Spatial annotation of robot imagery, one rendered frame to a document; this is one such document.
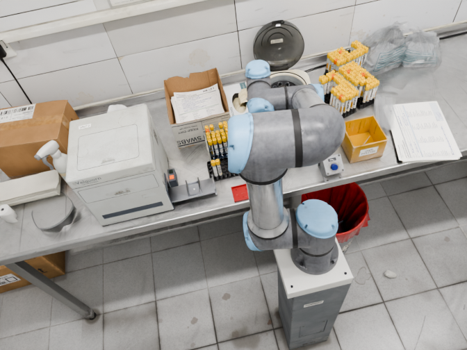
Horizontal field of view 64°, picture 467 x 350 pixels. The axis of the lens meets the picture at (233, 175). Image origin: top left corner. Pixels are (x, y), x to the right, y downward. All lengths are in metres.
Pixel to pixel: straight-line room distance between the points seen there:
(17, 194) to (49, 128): 0.29
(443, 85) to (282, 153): 1.30
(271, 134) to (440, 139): 1.06
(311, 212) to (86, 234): 0.85
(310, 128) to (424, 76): 1.28
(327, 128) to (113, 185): 0.78
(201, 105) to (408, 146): 0.86
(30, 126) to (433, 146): 1.58
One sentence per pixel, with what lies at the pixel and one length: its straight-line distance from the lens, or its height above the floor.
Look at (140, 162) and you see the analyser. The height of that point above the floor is 1.17.
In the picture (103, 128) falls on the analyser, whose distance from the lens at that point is 1.37.
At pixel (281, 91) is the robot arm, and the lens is 1.11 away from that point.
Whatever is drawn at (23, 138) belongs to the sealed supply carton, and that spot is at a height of 1.06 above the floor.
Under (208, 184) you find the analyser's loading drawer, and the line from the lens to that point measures 1.42.
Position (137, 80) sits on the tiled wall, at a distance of 1.80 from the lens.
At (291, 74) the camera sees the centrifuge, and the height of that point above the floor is 0.99.
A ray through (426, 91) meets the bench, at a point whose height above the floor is 0.87.
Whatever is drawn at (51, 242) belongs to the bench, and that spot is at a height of 0.88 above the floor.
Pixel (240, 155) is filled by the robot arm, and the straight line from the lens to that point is 0.71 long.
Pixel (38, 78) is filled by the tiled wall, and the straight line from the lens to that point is 1.82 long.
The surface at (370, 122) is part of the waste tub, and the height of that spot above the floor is 0.94.
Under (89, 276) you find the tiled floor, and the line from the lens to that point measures 2.48.
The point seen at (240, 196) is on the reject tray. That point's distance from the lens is 1.42.
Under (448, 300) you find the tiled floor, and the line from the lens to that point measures 2.34.
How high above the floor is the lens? 2.07
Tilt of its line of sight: 54 degrees down
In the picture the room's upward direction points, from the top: 10 degrees counter-clockwise
